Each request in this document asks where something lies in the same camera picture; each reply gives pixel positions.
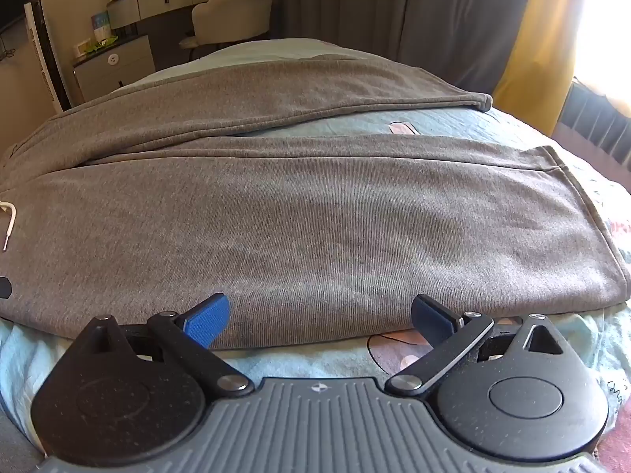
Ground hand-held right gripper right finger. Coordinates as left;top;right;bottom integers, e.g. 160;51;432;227
385;294;565;398

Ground dark radiator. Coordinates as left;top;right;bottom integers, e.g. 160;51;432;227
551;78;631;169

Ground grey pants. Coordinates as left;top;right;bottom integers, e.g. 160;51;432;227
0;56;631;353

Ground grey curtain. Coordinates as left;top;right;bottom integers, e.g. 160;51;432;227
273;0;539;90

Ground yellow curtain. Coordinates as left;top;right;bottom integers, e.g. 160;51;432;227
492;0;595;126

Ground grey drawer cabinet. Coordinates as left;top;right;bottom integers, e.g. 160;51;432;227
73;34;159;103

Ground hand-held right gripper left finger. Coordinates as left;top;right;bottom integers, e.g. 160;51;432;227
74;293;252;398

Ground cream upholstered chair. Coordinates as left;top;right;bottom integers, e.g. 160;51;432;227
178;0;280;61

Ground blue box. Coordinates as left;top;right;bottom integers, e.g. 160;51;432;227
91;10;112;43

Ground light blue printed bed sheet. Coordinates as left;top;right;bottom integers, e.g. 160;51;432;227
0;37;631;473

